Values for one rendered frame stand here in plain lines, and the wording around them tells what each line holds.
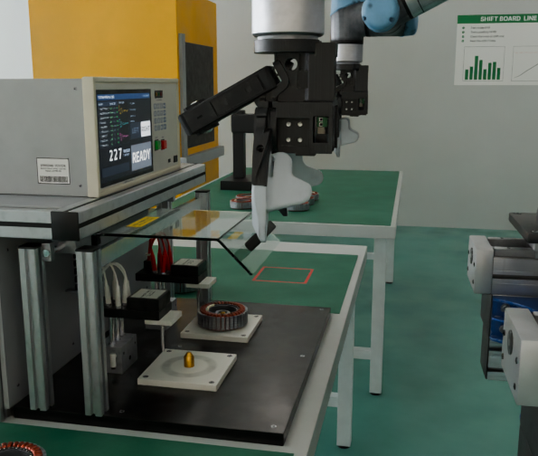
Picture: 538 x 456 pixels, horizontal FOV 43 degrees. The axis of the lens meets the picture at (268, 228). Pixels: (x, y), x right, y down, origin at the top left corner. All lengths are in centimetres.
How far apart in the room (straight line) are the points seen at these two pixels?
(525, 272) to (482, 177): 517
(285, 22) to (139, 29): 433
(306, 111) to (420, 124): 581
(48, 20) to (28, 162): 407
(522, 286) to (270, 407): 56
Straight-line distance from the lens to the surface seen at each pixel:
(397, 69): 650
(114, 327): 137
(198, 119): 74
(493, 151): 657
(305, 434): 118
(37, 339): 121
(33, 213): 113
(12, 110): 129
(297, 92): 73
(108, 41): 511
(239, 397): 125
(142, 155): 141
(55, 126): 125
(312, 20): 72
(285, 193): 69
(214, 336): 150
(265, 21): 72
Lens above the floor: 131
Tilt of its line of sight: 12 degrees down
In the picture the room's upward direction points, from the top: straight up
